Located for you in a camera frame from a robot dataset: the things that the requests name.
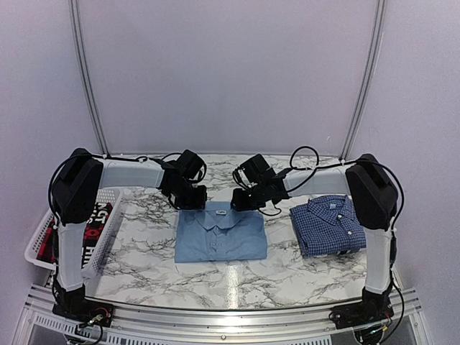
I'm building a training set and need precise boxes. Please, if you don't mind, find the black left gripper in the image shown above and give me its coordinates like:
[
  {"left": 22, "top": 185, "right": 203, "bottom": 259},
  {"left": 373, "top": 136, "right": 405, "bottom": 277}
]
[{"left": 168, "top": 180, "right": 206, "bottom": 209}]

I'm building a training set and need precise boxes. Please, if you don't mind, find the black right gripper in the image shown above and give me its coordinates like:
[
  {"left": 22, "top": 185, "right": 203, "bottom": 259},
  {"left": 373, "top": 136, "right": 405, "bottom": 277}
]
[{"left": 231, "top": 183, "right": 267, "bottom": 212}]

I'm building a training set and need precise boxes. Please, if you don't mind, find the light blue long sleeve shirt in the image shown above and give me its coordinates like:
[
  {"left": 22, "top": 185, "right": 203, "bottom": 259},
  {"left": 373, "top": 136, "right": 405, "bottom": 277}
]
[{"left": 175, "top": 201, "right": 268, "bottom": 263}]

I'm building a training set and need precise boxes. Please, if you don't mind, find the blue checked shirt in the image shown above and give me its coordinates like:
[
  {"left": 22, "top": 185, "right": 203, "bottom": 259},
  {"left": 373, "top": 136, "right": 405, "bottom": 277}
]
[{"left": 290, "top": 195, "right": 366, "bottom": 257}]

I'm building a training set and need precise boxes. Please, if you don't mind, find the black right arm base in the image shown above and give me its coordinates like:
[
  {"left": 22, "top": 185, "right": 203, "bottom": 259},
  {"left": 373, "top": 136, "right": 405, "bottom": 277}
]
[{"left": 328, "top": 286, "right": 394, "bottom": 329}]

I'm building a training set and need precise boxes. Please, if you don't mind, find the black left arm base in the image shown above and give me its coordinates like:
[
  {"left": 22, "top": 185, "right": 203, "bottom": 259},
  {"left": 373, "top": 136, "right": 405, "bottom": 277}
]
[{"left": 52, "top": 281, "right": 114, "bottom": 327}]

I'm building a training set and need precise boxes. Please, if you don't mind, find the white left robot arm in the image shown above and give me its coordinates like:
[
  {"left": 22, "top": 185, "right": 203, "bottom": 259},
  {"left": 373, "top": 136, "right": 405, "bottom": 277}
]
[{"left": 48, "top": 148, "right": 207, "bottom": 292}]

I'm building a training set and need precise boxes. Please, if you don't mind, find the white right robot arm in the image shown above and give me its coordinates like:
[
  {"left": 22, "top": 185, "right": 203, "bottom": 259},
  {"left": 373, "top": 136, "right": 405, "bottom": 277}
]
[{"left": 231, "top": 154, "right": 403, "bottom": 322}]

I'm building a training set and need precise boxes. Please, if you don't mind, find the red black plaid shirt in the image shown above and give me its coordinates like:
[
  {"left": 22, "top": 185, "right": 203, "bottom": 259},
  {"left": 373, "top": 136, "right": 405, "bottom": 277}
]
[{"left": 32, "top": 202, "right": 114, "bottom": 275}]

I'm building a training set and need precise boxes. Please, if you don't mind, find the white plastic laundry basket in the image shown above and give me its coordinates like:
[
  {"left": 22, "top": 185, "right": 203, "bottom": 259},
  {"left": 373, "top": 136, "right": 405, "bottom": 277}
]
[{"left": 24, "top": 188, "right": 123, "bottom": 280}]

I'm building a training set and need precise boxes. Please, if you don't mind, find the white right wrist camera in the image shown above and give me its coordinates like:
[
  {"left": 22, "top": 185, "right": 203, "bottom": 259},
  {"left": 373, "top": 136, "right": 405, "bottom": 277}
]
[{"left": 232, "top": 166, "right": 251, "bottom": 190}]

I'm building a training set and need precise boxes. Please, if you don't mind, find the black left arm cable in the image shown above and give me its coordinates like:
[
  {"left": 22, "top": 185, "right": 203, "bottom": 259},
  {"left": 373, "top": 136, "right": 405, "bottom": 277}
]
[{"left": 47, "top": 153, "right": 180, "bottom": 224}]

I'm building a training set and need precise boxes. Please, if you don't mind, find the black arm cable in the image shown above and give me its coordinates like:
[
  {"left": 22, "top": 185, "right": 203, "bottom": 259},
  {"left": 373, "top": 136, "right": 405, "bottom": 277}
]
[
  {"left": 47, "top": 153, "right": 180, "bottom": 224},
  {"left": 283, "top": 145, "right": 405, "bottom": 231}
]

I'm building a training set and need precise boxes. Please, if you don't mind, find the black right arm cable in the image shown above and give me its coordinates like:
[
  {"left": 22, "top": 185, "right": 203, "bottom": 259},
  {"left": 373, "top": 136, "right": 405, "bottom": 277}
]
[{"left": 283, "top": 145, "right": 405, "bottom": 231}]

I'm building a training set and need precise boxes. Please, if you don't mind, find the aluminium front frame rail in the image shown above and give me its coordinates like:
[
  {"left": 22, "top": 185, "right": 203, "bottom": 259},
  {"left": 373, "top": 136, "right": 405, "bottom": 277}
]
[{"left": 12, "top": 285, "right": 434, "bottom": 344}]

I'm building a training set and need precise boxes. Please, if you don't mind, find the left aluminium corner post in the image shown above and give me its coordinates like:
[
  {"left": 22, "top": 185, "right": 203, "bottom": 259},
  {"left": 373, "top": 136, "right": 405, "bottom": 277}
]
[{"left": 68, "top": 0, "right": 110, "bottom": 155}]

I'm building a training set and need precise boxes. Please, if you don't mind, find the aluminium corner post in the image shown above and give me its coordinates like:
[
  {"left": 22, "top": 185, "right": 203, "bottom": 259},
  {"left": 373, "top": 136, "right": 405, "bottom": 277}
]
[
  {"left": 340, "top": 0, "right": 387, "bottom": 159},
  {"left": 68, "top": 0, "right": 110, "bottom": 155}
]

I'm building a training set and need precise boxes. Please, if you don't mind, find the right aluminium corner post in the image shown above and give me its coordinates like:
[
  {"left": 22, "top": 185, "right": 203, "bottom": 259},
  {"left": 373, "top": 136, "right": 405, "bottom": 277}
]
[{"left": 340, "top": 0, "right": 387, "bottom": 159}]

